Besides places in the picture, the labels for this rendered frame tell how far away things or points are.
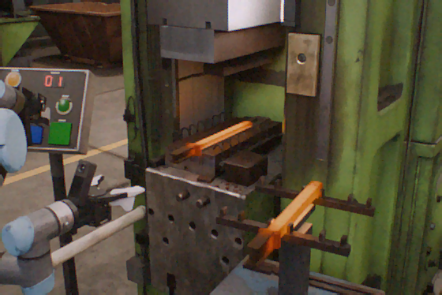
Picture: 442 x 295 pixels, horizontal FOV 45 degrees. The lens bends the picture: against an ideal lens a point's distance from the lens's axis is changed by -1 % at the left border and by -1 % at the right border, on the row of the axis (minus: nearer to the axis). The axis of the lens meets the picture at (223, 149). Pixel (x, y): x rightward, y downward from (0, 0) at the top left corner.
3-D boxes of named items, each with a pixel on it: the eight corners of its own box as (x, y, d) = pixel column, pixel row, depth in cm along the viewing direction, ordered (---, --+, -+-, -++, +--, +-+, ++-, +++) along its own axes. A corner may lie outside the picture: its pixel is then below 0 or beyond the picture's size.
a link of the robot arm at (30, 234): (1, 254, 119) (-5, 220, 116) (42, 234, 128) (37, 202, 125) (23, 265, 115) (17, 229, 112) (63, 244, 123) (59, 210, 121)
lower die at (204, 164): (215, 178, 165) (214, 152, 162) (164, 165, 175) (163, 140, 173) (281, 142, 197) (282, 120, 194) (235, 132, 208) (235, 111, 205)
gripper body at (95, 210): (94, 211, 140) (57, 229, 131) (91, 181, 138) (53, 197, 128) (114, 219, 136) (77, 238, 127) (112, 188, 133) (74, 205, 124)
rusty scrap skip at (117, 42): (108, 75, 754) (104, 13, 725) (32, 60, 866) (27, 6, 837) (168, 62, 842) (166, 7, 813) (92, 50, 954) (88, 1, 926)
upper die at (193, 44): (214, 63, 153) (214, 30, 150) (160, 57, 163) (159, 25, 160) (284, 45, 185) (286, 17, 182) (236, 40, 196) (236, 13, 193)
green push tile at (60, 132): (68, 145, 175) (71, 122, 176) (47, 143, 176) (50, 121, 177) (70, 146, 177) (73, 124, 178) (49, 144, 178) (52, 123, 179)
